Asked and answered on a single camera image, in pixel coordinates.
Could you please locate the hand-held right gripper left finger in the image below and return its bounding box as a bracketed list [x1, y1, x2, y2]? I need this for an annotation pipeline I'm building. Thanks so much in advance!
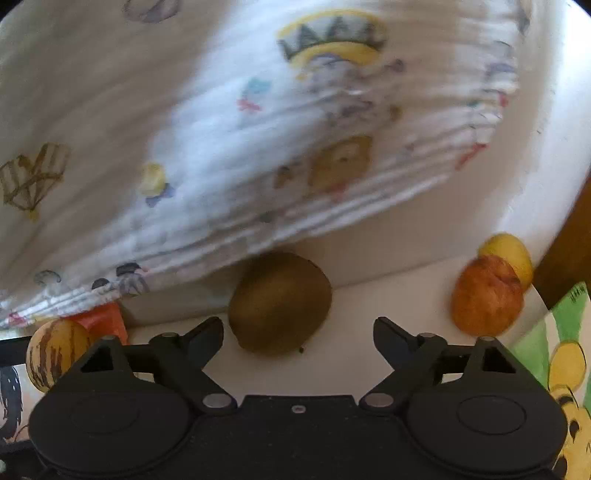
[81, 316, 238, 414]

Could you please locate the striped pepino melon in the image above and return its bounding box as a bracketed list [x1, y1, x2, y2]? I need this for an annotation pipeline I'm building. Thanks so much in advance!
[26, 319, 92, 393]

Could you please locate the small yellow plum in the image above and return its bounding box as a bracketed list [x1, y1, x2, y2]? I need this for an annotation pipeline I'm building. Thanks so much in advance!
[478, 233, 534, 289]

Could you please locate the red orange peach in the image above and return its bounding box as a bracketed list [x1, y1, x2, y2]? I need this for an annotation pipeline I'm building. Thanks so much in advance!
[451, 255, 526, 337]

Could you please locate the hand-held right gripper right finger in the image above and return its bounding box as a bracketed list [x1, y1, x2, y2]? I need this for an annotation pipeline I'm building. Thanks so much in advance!
[359, 316, 518, 414]

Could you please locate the brown kiwi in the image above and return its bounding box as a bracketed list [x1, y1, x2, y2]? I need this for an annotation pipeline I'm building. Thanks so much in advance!
[228, 251, 333, 355]

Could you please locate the white printed blanket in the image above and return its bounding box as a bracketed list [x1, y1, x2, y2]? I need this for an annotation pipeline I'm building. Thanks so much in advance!
[0, 0, 532, 330]

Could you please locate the curved wooden frame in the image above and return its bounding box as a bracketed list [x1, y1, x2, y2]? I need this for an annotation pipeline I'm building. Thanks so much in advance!
[531, 175, 591, 310]

